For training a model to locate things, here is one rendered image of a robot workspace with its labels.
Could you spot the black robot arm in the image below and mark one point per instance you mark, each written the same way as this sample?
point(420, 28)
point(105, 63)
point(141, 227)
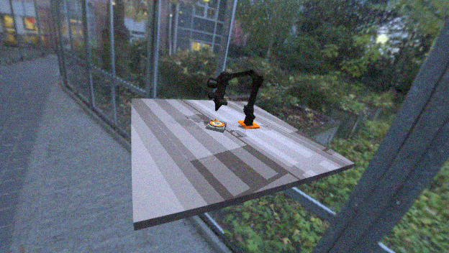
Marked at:
point(222, 81)

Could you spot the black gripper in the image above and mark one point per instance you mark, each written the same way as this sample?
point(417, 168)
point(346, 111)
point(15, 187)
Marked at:
point(220, 101)

